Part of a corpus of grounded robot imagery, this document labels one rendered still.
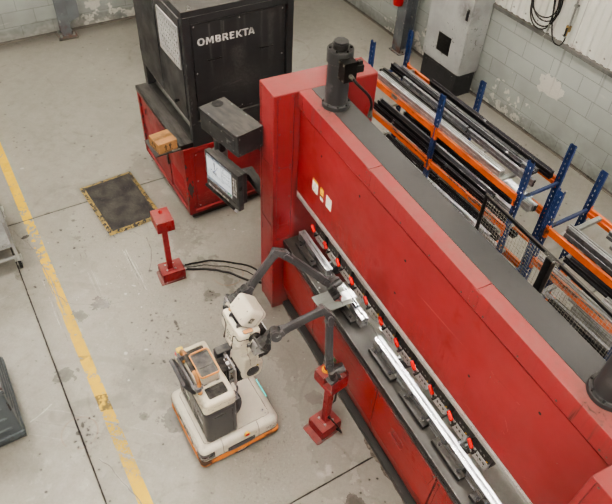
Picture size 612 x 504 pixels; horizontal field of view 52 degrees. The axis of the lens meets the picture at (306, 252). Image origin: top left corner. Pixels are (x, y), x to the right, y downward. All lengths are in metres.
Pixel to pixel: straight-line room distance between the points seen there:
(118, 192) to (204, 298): 1.86
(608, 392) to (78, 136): 6.80
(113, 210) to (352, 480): 3.84
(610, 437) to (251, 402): 2.90
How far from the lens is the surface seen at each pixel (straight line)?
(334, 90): 4.27
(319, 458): 5.20
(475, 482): 4.24
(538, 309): 3.32
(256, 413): 5.06
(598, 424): 3.04
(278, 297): 5.93
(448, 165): 6.04
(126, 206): 7.15
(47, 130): 8.55
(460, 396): 3.89
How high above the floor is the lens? 4.67
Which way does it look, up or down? 46 degrees down
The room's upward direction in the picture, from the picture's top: 4 degrees clockwise
